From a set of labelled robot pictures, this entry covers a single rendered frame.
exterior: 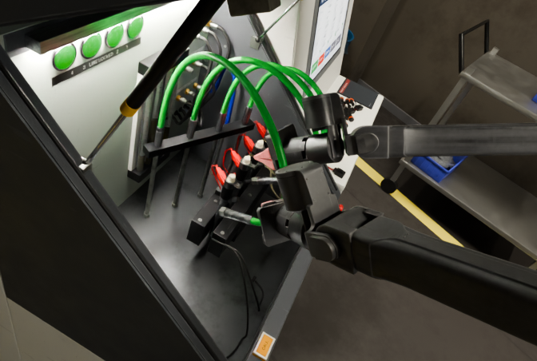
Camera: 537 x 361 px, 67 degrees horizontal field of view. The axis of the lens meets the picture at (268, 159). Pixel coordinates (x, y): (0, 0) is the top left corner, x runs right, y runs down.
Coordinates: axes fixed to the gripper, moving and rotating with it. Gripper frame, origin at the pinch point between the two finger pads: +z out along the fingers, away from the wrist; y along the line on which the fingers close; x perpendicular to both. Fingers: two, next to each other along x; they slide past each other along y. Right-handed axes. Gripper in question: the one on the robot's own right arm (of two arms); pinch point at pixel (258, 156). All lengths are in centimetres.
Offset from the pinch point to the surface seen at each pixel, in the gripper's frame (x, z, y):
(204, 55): 8.5, -3.5, 22.5
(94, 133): 20.0, 24.1, 15.0
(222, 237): 4.1, 16.3, -18.1
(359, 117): -80, 20, -13
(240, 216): 10.7, -0.4, -8.9
